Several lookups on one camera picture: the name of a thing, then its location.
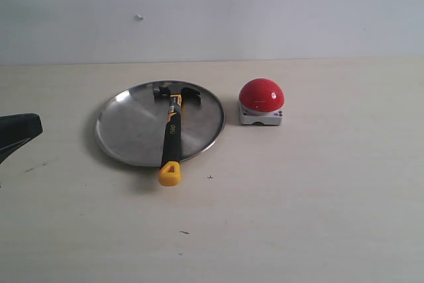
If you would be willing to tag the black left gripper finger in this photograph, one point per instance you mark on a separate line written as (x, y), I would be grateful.
(17, 130)

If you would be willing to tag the black yellow claw hammer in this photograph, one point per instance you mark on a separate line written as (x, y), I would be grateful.
(170, 171)

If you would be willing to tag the red dome push button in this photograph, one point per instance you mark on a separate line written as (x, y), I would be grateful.
(260, 101)

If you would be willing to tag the round steel plate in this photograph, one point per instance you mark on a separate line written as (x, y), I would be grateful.
(131, 126)

